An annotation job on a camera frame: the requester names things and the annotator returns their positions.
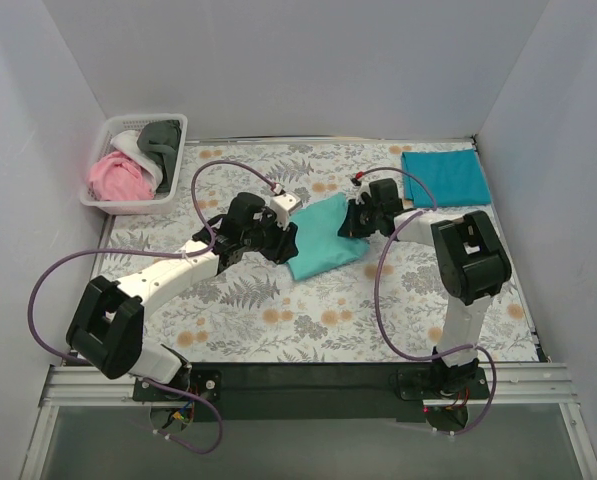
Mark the folded teal t shirt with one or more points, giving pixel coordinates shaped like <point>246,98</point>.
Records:
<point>454,178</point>

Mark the mint green t shirt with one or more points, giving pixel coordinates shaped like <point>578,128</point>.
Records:
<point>320,248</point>

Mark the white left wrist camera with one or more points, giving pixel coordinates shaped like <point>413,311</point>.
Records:
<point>284,205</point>

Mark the pink t shirt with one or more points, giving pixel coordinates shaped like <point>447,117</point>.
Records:
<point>116,177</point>

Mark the dark grey t shirt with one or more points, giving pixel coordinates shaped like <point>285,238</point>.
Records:
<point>159,141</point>

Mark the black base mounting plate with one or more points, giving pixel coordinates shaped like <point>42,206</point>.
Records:
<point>317,391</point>

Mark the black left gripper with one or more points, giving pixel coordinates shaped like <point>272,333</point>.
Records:
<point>282,241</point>

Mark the white t shirt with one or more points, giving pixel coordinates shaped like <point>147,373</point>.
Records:
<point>126,142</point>

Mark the floral patterned table mat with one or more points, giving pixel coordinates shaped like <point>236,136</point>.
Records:
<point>256,312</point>

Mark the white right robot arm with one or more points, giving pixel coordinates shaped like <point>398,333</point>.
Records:
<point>473,266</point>

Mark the aluminium frame rail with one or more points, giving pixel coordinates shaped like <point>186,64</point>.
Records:
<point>77,386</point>

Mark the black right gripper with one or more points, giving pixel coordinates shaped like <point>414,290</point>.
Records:
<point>355,222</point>

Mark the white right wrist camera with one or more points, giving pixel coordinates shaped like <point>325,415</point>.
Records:
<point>362,188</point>

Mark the white plastic laundry basket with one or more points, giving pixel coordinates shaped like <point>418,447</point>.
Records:
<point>162,203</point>

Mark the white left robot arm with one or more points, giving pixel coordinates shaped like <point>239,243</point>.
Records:
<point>108,326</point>

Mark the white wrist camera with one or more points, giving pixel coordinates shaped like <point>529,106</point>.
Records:
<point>362,188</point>
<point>284,205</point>

